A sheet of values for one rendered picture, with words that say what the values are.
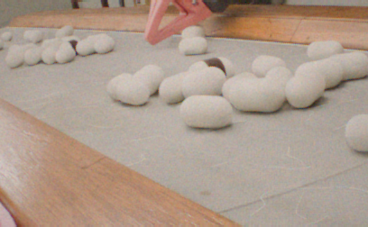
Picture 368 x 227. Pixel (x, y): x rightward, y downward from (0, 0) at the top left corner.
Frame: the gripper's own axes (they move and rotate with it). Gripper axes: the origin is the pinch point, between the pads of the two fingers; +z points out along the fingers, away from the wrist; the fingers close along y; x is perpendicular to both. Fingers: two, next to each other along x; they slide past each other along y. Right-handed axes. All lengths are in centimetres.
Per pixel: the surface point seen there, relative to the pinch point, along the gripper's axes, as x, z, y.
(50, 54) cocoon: -6.0, 8.1, -8.3
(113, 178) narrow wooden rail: -15.5, 17.4, 42.9
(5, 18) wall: 68, -54, -464
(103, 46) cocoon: -1.8, 3.4, -6.3
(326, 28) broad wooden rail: 6.0, -7.3, 19.3
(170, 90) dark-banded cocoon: -7.2, 9.4, 26.0
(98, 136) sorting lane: -10.4, 15.2, 28.1
